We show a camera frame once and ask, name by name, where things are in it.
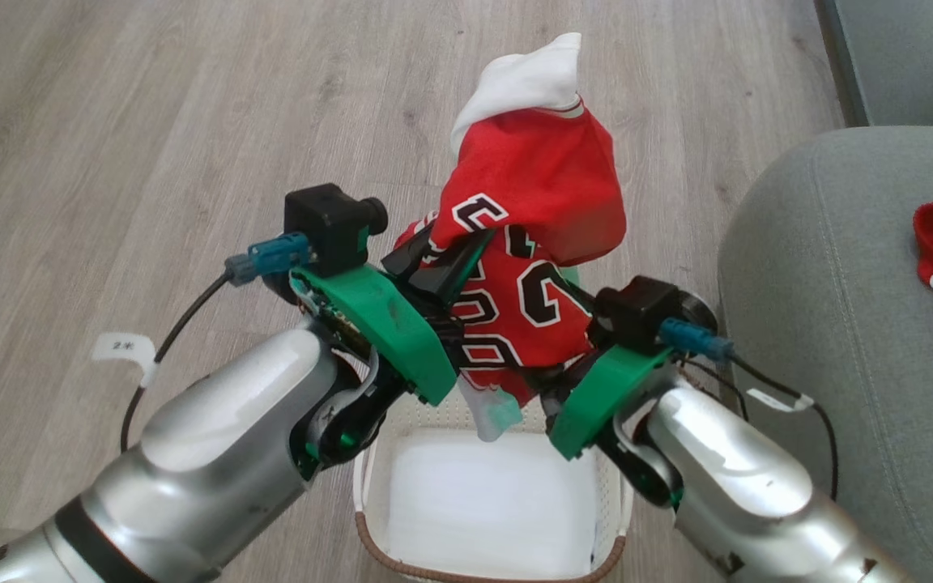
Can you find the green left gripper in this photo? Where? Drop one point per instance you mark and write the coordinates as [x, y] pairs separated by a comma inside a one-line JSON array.
[[377, 324]]

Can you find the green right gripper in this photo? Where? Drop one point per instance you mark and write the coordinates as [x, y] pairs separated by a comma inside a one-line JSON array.
[[604, 397]]

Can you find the red numbered basketball jersey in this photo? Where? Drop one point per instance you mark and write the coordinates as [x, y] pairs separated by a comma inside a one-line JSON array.
[[539, 178]]

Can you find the white cloth garment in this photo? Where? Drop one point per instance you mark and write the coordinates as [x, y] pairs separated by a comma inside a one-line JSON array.
[[523, 81]]

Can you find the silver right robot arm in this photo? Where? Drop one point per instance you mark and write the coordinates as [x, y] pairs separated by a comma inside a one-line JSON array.
[[726, 461]]

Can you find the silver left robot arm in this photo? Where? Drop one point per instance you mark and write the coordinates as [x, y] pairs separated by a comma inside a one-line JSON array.
[[215, 437]]

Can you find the white basket brown rim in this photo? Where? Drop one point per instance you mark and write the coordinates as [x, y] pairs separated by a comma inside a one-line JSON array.
[[499, 502]]

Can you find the pale mint sheer cloth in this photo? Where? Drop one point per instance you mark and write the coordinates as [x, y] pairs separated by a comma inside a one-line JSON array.
[[491, 413]]

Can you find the grey and yellow sofa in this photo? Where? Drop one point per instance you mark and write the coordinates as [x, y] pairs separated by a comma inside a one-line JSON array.
[[839, 324]]

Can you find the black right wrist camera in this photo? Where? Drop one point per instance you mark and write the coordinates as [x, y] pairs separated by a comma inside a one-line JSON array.
[[636, 312]]

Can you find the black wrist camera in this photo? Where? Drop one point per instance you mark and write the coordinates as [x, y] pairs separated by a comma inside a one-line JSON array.
[[329, 223], [636, 312]]

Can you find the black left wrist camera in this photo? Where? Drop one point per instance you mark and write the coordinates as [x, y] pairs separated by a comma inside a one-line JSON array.
[[329, 223]]

